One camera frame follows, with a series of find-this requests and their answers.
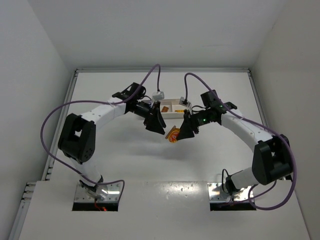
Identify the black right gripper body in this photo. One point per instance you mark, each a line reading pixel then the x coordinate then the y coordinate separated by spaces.
pixel 189 122

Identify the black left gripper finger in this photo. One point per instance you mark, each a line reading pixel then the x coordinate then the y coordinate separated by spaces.
pixel 158 118
pixel 155 127

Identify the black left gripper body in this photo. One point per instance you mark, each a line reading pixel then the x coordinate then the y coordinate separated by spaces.
pixel 152 116

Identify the brown lego plate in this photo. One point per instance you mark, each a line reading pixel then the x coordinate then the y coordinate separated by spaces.
pixel 165 109

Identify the yellow round lego brick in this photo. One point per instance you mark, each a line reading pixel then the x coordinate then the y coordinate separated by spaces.
pixel 173 134

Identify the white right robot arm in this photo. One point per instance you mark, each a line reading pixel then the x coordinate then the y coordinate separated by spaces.
pixel 271 158

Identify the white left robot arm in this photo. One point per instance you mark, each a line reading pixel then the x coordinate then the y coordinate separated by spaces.
pixel 77 140

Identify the white divided sorting tray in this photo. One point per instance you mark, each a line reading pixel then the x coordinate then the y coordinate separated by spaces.
pixel 172 104

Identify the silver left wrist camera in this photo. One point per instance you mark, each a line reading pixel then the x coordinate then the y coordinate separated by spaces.
pixel 158 96

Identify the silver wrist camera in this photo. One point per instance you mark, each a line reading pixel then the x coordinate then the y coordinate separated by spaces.
pixel 184 102
pixel 158 96

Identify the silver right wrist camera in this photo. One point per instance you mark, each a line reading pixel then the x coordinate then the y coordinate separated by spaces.
pixel 184 102

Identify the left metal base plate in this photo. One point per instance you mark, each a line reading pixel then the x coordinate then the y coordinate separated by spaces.
pixel 103 194

